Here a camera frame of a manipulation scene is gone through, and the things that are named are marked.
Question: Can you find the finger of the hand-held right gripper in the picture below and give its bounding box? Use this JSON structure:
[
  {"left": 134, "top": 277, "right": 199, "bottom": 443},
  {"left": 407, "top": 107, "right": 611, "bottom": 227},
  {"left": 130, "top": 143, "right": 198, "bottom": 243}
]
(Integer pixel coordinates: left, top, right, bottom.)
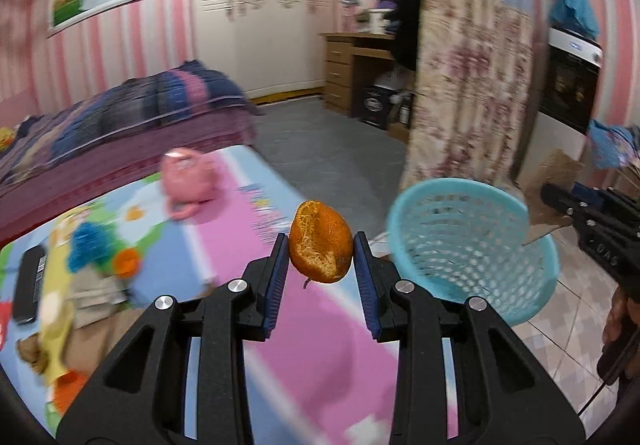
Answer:
[{"left": 540, "top": 182, "right": 581, "bottom": 226}]

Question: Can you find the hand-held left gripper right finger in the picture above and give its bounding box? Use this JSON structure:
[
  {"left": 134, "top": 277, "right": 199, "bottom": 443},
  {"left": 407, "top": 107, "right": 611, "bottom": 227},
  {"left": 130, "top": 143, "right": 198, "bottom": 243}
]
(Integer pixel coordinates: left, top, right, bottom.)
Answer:
[{"left": 352, "top": 231, "right": 586, "bottom": 445}]

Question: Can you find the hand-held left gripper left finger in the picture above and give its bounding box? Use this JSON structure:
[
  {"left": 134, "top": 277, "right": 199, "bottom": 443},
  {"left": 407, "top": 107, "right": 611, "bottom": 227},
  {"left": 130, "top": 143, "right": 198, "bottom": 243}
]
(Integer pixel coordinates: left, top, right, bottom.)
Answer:
[{"left": 56, "top": 232, "right": 291, "bottom": 445}]

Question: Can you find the orange peel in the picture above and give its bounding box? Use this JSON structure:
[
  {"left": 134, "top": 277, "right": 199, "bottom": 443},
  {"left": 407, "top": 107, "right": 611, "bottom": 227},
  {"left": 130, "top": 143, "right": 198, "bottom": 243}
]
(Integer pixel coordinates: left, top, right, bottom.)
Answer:
[{"left": 288, "top": 200, "right": 353, "bottom": 284}]

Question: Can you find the light blue plastic basket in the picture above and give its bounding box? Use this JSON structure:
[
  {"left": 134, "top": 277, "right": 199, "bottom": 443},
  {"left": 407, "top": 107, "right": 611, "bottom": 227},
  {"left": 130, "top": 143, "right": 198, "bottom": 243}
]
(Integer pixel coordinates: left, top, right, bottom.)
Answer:
[{"left": 386, "top": 178, "right": 560, "bottom": 326}]

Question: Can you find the person's right hand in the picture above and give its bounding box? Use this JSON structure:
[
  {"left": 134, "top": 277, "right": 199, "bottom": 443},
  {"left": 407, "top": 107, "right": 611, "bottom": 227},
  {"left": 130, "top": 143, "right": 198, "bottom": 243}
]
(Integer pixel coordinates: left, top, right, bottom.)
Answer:
[{"left": 602, "top": 285, "right": 640, "bottom": 356}]

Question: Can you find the cardboard box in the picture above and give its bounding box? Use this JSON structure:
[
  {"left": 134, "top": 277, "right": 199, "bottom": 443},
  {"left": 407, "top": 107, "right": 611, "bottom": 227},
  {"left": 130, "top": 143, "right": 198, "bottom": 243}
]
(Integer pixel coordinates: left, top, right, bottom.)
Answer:
[{"left": 517, "top": 150, "right": 586, "bottom": 241}]

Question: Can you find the blue printed bag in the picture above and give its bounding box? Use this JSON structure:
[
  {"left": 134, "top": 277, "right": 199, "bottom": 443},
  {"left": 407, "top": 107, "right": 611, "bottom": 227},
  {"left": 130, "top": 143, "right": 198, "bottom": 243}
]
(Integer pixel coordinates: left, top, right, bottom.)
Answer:
[{"left": 587, "top": 120, "right": 640, "bottom": 170}]

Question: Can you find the cartoon printed mat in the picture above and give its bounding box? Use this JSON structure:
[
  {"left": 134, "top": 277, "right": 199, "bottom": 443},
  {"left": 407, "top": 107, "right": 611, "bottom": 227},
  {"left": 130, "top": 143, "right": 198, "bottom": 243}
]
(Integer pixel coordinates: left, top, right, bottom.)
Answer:
[{"left": 0, "top": 145, "right": 461, "bottom": 445}]

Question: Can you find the black and white oven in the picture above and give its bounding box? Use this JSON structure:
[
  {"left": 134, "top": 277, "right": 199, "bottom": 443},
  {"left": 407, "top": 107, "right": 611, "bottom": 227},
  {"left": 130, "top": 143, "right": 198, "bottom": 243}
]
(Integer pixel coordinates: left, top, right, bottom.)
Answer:
[{"left": 537, "top": 27, "right": 603, "bottom": 136}]

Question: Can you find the pink cartoon cup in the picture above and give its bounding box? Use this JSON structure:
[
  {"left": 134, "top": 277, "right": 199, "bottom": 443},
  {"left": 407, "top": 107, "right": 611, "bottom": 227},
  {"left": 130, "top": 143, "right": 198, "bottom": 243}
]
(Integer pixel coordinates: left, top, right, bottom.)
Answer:
[{"left": 160, "top": 148, "right": 221, "bottom": 220}]

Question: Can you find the floral cloth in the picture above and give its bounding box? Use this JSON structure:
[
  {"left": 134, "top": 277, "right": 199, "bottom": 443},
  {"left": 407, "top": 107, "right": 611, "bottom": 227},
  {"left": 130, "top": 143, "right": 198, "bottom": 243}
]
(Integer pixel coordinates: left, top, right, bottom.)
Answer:
[{"left": 400, "top": 0, "right": 533, "bottom": 196}]

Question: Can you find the orange plastic lid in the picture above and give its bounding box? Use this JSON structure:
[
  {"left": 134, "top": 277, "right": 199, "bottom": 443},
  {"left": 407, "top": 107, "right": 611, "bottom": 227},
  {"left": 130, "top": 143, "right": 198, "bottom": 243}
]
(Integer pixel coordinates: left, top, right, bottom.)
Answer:
[{"left": 112, "top": 248, "right": 141, "bottom": 278}]

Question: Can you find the black box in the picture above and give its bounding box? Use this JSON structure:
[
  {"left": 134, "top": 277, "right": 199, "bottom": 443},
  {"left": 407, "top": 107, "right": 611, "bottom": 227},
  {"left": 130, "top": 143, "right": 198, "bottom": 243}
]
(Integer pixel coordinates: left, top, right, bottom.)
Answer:
[{"left": 361, "top": 85, "right": 396, "bottom": 126}]

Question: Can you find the beige cloth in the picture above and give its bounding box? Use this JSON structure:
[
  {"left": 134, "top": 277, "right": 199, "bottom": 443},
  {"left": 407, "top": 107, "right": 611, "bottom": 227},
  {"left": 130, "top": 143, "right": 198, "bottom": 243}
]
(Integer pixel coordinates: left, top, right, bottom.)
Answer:
[{"left": 70, "top": 270, "right": 131, "bottom": 326}]

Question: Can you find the blue cloth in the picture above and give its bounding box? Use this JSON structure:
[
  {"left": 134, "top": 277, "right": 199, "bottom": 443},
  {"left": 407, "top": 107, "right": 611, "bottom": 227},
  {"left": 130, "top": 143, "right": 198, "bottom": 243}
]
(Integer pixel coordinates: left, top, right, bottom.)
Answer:
[{"left": 547, "top": 0, "right": 601, "bottom": 40}]

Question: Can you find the blue pompom toy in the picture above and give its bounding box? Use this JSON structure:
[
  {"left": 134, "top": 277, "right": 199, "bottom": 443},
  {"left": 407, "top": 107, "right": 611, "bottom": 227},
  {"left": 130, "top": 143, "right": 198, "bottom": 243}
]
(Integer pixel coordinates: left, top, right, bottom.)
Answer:
[{"left": 67, "top": 222, "right": 113, "bottom": 273}]

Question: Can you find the pink bed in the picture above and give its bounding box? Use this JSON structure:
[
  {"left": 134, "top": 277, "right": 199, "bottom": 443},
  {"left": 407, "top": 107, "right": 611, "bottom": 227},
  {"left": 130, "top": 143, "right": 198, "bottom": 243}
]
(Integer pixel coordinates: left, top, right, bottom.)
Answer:
[{"left": 0, "top": 60, "right": 261, "bottom": 246}]

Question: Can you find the wooden desk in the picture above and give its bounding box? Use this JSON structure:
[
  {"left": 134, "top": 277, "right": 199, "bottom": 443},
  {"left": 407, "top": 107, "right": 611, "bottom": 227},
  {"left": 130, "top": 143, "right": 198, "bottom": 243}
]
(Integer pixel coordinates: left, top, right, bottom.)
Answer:
[{"left": 320, "top": 31, "right": 416, "bottom": 143}]

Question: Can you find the plaid quilt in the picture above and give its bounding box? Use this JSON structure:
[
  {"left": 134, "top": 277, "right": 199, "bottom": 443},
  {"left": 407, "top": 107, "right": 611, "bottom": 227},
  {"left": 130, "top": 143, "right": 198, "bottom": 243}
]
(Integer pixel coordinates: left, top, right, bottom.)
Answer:
[{"left": 0, "top": 60, "right": 258, "bottom": 186}]

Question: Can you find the white wardrobe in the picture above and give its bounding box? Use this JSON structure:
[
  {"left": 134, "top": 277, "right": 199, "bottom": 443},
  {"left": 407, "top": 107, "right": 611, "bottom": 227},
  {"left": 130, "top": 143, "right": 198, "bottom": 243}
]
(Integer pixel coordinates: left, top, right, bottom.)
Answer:
[{"left": 192, "top": 0, "right": 361, "bottom": 98}]

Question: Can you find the brown crumpled lump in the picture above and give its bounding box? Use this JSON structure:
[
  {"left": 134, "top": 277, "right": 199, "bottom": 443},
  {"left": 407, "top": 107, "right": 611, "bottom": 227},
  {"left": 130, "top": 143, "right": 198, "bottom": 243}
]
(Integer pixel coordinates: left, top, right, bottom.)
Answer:
[{"left": 17, "top": 335, "right": 51, "bottom": 376}]

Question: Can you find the black cable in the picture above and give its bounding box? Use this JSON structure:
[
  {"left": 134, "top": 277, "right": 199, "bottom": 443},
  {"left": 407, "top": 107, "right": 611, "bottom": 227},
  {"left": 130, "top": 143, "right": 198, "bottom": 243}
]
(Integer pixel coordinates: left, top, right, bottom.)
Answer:
[{"left": 577, "top": 377, "right": 611, "bottom": 418}]

